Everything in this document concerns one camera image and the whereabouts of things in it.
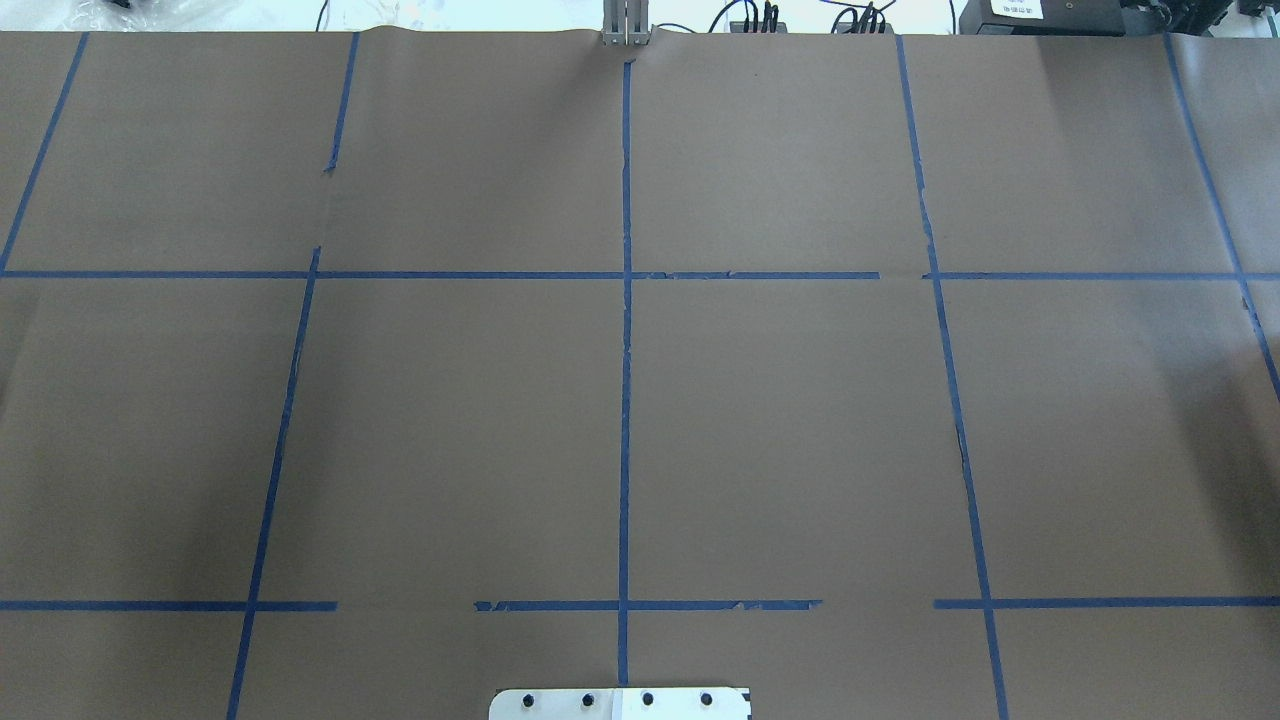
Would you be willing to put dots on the aluminium frame post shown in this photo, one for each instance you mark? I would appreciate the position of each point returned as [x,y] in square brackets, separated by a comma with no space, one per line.
[626,23]

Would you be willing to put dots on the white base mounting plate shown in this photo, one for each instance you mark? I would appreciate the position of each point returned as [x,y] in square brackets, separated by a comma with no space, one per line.
[623,703]

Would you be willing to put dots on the black labelled equipment case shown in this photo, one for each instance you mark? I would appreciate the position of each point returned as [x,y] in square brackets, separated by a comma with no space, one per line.
[1090,18]

